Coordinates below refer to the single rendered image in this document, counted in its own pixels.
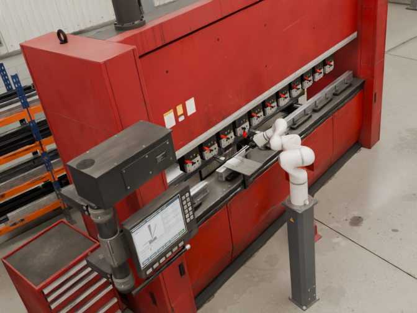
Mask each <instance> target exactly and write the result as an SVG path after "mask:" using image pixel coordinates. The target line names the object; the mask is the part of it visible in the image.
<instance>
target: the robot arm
mask: <svg viewBox="0 0 417 313"><path fill-rule="evenodd" d="M286 129H287V123H286V121H285V120H284V119H277V120H276V121H275V122H274V124H273V126H272V128H270V129H269V130H267V131H265V132H261V133H259V134H256V135H254V137H252V138H251V139H252V142H251V143H249V145H248V146H249V147H252V146H257V147H260V146H262V145H264V144H265V143H266V142H268V140H270V141H269V146H270V148H271V149H273V150H283V152H282V153H281V154H280V155H279V157H278V159H279V164H280V166H281V167H282V168H283V169H284V170H285V171H286V172H288V174H289V180H290V195H289V196H288V197H287V198H286V200H285V202H286V205H287V206H288V207H289V208H291V209H294V210H305V209H308V208H309V207H311V206H312V205H313V198H312V197H311V196H310V195H309V194H308V180H307V172H306V171H305V170H303V169H301V168H297V167H301V166H308V165H311V164H312V163H313V162H314V160H315V154H314V152H313V150H312V149H311V148H308V147H304V146H301V139H300V137H299V136H298V135H296V134H292V135H285V133H284V132H285V131H286Z"/></svg>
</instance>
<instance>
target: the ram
mask: <svg viewBox="0 0 417 313"><path fill-rule="evenodd" d="M357 3H358V0H259V1H257V2H255V3H253V4H250V5H248V6H246V7H244V8H242V9H240V10H238V11H236V12H233V13H231V14H229V15H227V16H225V17H222V18H221V19H219V20H216V21H214V22H212V23H210V24H207V25H205V26H203V27H201V28H199V29H197V30H195V31H193V32H190V33H188V34H186V35H184V36H182V37H179V38H178V39H176V40H173V41H171V42H169V43H166V44H164V45H162V46H160V47H158V48H156V49H154V50H152V51H150V52H147V53H145V54H143V55H140V56H139V61H140V66H141V70H142V74H143V79H144V82H145V88H146V92H147V96H148V100H149V104H150V109H151V114H152V118H153V122H154V124H156V125H160V126H162V127H165V128H166V123H165V120H164V114H165V113H167V112H169V111H170V110H173V114H174V120H175V123H176V124H175V125H174V126H172V127H170V128H169V129H171V130H173V132H171V133H172V137H173V142H174V148H175V152H177V151H178V150H180V149H181V148H183V147H185V146H186V145H187V144H189V143H191V142H192V141H193V140H195V139H196V138H198V137H200V136H201V135H202V134H204V133H206V132H207V131H208V130H210V129H211V128H213V127H215V126H216V125H217V124H219V123H220V122H222V121H223V120H225V119H226V118H227V117H229V116H231V115H232V114H234V113H235V112H236V111H238V110H240V109H241V108H242V107H244V106H245V105H247V104H249V103H250V102H251V101H253V100H255V99H256V98H258V97H259V96H260V95H262V94H264V93H265V92H266V91H268V90H270V89H271V88H273V87H274V86H275V85H277V84H279V83H280V82H281V81H283V80H285V79H286V78H288V77H289V76H290V75H292V74H294V73H295V72H296V71H298V70H299V69H301V68H303V67H304V66H305V65H307V64H309V63H310V62H311V61H313V60H314V59H316V58H318V57H319V56H320V55H322V54H324V53H325V52H327V51H328V50H329V49H331V48H333V47H334V46H335V45H337V44H338V43H340V42H342V41H343V40H344V39H346V38H348V37H349V36H350V35H352V34H353V33H355V32H357ZM356 37H357V34H356V35H355V36H353V37H352V38H350V39H349V40H347V41H346V42H344V43H343V44H342V45H340V46H339V47H337V48H335V49H334V50H333V51H331V52H329V53H328V54H327V55H325V56H324V57H323V58H321V59H319V60H318V61H316V62H315V63H314V64H312V65H310V66H309V67H308V68H306V69H304V70H303V71H301V72H300V73H299V74H297V75H296V76H294V77H293V78H291V79H290V80H288V81H287V82H285V83H284V84H282V85H281V86H279V87H278V88H277V89H275V90H273V91H272V92H271V93H269V94H268V95H266V96H264V97H263V98H262V99H260V100H259V101H257V102H255V103H254V104H253V105H252V106H250V107H248V108H247V109H245V110H244V111H243V112H241V113H239V114H238V115H237V116H235V117H234V118H232V119H230V120H229V121H228V122H226V123H225V124H223V125H222V126H220V127H219V128H217V129H216V130H214V131H213V132H211V133H210V134H208V135H207V136H206V137H204V138H203V139H201V140H199V141H198V142H197V143H195V144H193V145H192V146H191V147H189V148H188V149H186V150H184V151H183V152H182V153H180V154H179V155H178V156H176V157H177V159H178V158H180V157H182V156H183V155H185V154H186V153H187V152H189V151H190V150H192V149H193V148H195V147H196V146H198V145H199V144H201V143H202V142H203V141H205V140H207V139H208V138H209V137H211V136H212V135H214V134H215V133H217V132H218V131H219V130H221V129H222V128H224V127H226V126H227V125H228V124H230V123H231V122H233V121H234V120H236V119H237V118H239V117H240V116H242V115H243V114H244V113H246V112H248V111H249V110H250V109H252V108H253V107H254V106H256V105H258V104H259V103H260V102H262V101H263V100H265V99H267V98H268V97H269V96H271V95H272V94H274V93H275V92H277V91H278V90H280V89H281V88H283V87H284V86H285V85H287V84H289V83H290V82H291V81H293V80H294V79H295V78H297V77H299V76H300V75H302V74H303V73H304V72H306V71H307V70H309V69H310V68H312V67H313V66H315V65H316V64H318V63H319V62H320V61H322V60H324V59H325V58H326V57H328V56H330V55H331V54H332V53H334V52H335V51H337V50H338V49H340V48H341V47H343V46H344V45H345V44H347V43H348V42H350V41H351V40H353V39H354V38H356ZM192 97H194V102H195V109H196V111H195V112H194V113H193V114H191V115H189V116H188V115H187V109H186V101H188V100H189V99H191V98H192ZM181 104H182V110H183V113H182V114H180V115H178V114H177V106H179V105H181ZM182 115H184V119H183V120H181V121H179V117H180V116H182Z"/></svg>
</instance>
